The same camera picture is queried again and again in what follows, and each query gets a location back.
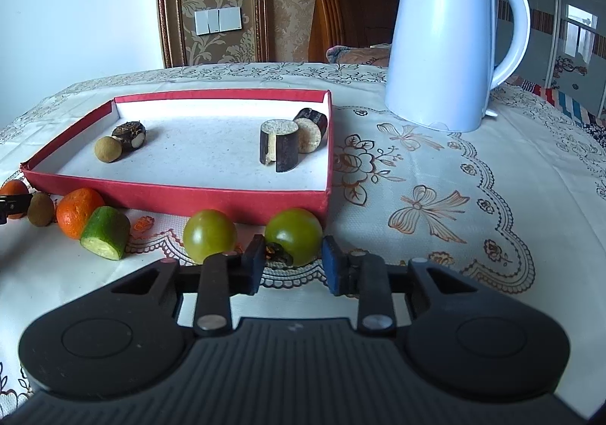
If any folded cloth on chair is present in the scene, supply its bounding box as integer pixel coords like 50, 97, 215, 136
325, 43, 393, 66

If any notched dark sugarcane piece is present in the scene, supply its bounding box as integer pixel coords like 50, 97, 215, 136
259, 119, 300, 173

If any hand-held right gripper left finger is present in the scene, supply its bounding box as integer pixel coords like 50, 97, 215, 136
111, 234, 266, 336

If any green cucumber piece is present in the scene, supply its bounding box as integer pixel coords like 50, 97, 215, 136
80, 206, 132, 261

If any orange mandarin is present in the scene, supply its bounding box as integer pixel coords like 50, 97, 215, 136
0, 179, 30, 220
56, 187, 106, 240

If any dark brown water chestnut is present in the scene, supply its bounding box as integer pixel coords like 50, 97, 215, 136
111, 121, 147, 152

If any patterned bed cover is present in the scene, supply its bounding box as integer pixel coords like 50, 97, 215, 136
509, 77, 606, 146

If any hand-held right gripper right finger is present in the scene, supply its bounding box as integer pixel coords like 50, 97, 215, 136
322, 236, 488, 336

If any white electric kettle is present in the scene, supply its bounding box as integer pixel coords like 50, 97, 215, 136
384, 0, 531, 132

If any wooden bed headboard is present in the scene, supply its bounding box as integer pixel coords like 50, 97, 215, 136
305, 0, 398, 64

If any red cardboard box tray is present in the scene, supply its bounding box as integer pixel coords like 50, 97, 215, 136
20, 88, 333, 228

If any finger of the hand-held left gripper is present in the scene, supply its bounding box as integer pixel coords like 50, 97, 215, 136
0, 192, 34, 224

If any white wall light switch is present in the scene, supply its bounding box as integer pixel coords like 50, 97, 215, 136
194, 6, 243, 35

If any wardrobe with sliding doors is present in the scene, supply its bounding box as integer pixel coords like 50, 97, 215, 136
492, 0, 606, 123

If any green tomato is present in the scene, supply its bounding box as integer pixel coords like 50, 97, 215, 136
183, 210, 238, 264
264, 208, 323, 267

